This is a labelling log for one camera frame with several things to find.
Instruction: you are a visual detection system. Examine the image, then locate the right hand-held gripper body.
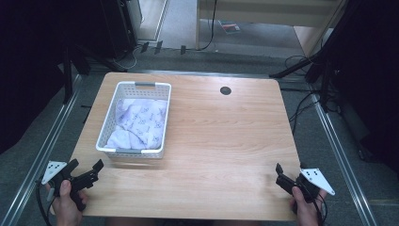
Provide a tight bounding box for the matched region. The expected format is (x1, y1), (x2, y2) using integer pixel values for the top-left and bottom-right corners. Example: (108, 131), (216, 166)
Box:
(275, 168), (336, 203)

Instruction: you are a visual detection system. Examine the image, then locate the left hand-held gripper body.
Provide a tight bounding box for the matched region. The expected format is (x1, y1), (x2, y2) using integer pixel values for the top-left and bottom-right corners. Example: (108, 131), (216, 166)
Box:
(41, 160), (100, 212)

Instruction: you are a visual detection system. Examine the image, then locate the white plastic basket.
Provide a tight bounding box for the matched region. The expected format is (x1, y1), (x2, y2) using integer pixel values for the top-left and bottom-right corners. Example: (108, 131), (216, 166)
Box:
(95, 81), (172, 160)

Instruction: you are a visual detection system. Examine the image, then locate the white patterned cloth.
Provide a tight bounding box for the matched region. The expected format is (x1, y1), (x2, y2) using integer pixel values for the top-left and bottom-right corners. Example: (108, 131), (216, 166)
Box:
(104, 98), (168, 151)

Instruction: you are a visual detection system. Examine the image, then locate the person's left hand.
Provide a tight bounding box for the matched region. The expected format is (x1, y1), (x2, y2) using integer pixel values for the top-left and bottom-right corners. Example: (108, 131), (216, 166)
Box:
(45, 179), (90, 226)

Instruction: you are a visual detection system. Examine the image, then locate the person's right hand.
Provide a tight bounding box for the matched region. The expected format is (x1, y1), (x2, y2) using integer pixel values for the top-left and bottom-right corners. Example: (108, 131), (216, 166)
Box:
(289, 186), (328, 226)

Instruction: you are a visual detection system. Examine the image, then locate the black metal stand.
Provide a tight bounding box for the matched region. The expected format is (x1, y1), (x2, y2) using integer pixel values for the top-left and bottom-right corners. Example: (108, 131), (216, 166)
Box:
(268, 43), (339, 113)
(60, 39), (129, 105)

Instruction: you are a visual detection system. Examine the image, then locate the dark curtain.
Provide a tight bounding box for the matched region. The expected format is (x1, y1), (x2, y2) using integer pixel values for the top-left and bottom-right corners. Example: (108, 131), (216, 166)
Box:
(0, 0), (109, 155)
(327, 0), (399, 173)

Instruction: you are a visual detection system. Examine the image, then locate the black cabinet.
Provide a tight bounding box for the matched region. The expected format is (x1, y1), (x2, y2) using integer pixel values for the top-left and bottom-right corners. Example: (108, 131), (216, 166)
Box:
(99, 0), (139, 60)

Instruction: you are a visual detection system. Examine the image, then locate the red and grey booklet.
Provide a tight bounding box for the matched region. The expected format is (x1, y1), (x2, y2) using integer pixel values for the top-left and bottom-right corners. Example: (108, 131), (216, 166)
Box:
(218, 20), (242, 35)

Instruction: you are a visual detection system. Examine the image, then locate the light wooden desk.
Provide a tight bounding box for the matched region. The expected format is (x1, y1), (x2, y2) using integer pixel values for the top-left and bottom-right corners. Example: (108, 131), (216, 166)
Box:
(195, 0), (347, 58)

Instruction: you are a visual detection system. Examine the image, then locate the aluminium floor rail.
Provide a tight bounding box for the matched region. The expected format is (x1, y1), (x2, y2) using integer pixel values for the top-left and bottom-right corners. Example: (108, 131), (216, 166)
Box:
(309, 89), (379, 226)
(126, 69), (311, 84)
(0, 74), (84, 226)

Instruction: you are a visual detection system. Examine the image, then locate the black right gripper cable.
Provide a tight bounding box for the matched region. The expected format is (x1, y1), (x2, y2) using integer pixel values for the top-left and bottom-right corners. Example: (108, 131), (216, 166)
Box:
(312, 193), (327, 226)

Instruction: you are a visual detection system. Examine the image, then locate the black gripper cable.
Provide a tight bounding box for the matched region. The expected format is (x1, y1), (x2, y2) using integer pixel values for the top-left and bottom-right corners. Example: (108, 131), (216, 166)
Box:
(35, 179), (54, 226)
(312, 193), (327, 226)

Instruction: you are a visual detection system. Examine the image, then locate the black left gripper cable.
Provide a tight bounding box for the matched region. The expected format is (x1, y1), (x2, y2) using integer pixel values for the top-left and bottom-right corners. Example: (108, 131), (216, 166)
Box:
(35, 179), (54, 226)

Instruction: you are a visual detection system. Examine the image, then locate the black floor cable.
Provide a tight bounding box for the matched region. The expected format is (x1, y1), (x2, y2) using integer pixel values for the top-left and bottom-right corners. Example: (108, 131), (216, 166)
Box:
(283, 55), (323, 136)

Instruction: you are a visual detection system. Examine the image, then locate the white floor cable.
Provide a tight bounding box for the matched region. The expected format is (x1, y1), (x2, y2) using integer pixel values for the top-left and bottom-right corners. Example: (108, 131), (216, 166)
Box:
(114, 43), (140, 71)

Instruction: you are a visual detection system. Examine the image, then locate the black hanging cable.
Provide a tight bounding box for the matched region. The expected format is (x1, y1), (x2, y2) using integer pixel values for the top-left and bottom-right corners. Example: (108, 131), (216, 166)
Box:
(199, 0), (218, 52)

